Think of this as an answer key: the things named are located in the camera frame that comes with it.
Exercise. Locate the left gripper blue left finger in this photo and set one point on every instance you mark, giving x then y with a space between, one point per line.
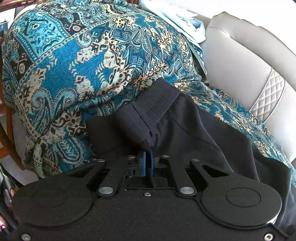
137 165

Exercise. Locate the black pants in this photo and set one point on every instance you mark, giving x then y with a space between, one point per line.
187 120

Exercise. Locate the beige leather sofa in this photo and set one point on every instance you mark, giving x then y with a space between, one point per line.
252 65

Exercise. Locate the blue paisley patterned throw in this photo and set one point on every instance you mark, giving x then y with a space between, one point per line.
67 61

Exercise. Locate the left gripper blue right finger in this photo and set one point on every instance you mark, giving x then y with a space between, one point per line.
155 163

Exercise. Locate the light blue white cloth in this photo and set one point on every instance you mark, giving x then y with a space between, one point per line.
179 18

